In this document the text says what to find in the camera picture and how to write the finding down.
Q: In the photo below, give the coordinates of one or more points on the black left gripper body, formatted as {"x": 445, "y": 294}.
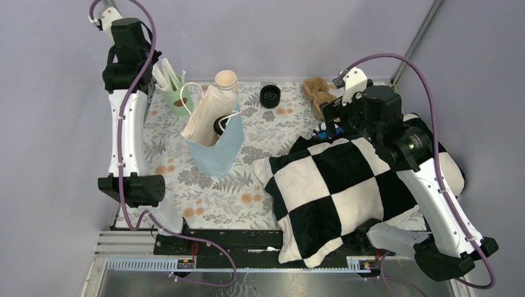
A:
{"x": 147, "y": 51}

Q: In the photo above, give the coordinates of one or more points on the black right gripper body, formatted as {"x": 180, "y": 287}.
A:
{"x": 353, "y": 112}

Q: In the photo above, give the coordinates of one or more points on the black plastic cup lid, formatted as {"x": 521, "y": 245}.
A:
{"x": 220, "y": 125}

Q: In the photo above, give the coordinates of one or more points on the light blue paper bag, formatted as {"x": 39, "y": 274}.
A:
{"x": 214, "y": 132}

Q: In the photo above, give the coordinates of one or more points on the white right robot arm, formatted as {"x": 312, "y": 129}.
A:
{"x": 452, "y": 245}

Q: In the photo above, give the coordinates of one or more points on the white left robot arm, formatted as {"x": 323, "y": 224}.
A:
{"x": 128, "y": 181}

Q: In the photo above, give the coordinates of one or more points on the stack of cardboard cup carriers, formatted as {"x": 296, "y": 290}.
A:
{"x": 317, "y": 90}

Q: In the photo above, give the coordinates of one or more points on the floral patterned table mat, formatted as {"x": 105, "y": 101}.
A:
{"x": 239, "y": 200}

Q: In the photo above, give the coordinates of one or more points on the green cup with straws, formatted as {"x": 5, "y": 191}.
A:
{"x": 171, "y": 86}

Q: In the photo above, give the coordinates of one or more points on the black white checkered pillow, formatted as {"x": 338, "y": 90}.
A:
{"x": 323, "y": 189}

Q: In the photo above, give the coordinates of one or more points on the stack of paper cups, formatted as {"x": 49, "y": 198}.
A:
{"x": 226, "y": 80}

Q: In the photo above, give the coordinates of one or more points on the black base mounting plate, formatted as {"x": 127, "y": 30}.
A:
{"x": 255, "y": 249}

